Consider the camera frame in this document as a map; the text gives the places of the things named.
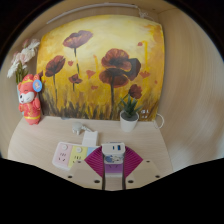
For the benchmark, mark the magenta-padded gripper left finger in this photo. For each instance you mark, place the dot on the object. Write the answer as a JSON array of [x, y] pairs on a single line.
[[90, 170]]

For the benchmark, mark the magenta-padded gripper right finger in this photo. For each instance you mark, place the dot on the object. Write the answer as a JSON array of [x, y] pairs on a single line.
[[133, 166]]

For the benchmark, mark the white printed charger block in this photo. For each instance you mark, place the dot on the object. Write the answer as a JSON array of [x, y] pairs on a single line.
[[113, 151]]

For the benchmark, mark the white pastel-socket power strip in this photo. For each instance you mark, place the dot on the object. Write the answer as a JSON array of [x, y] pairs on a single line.
[[65, 155]]

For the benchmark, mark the small succulent in white pot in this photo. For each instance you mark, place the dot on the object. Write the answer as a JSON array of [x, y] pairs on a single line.
[[129, 121]]

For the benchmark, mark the red plush doll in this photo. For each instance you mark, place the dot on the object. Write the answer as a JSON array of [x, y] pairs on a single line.
[[30, 103]]

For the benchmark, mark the yellow poppy flower painting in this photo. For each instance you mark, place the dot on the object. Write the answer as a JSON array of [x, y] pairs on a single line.
[[100, 66]]

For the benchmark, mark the white and pink flower bouquet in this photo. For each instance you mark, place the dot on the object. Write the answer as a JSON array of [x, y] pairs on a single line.
[[23, 56]]

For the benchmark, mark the wall socket plate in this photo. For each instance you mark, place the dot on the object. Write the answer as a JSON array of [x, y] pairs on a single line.
[[145, 114]]

